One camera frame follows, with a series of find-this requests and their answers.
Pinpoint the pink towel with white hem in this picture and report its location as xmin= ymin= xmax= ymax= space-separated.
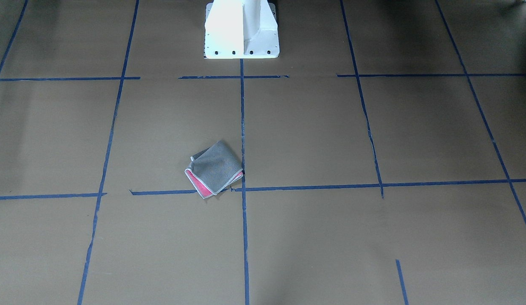
xmin=184 ymin=141 xmax=244 ymax=199

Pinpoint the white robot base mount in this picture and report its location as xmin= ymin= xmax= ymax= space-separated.
xmin=203 ymin=0 xmax=280 ymax=60

